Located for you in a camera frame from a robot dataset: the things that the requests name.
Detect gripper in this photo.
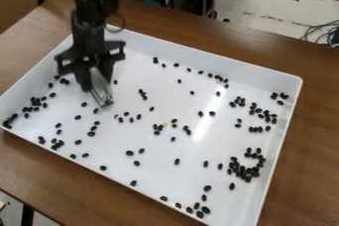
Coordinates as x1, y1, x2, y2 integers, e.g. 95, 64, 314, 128
53, 11, 128, 93

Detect grey tool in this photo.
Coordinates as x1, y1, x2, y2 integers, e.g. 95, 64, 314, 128
88, 65, 116, 108

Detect pile of black bits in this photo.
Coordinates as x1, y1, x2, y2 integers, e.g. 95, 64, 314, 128
1, 56, 291, 220

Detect white tray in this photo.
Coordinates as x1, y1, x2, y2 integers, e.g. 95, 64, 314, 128
0, 24, 305, 226

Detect bundle of cables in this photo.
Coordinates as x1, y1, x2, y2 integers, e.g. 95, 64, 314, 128
298, 19, 339, 47

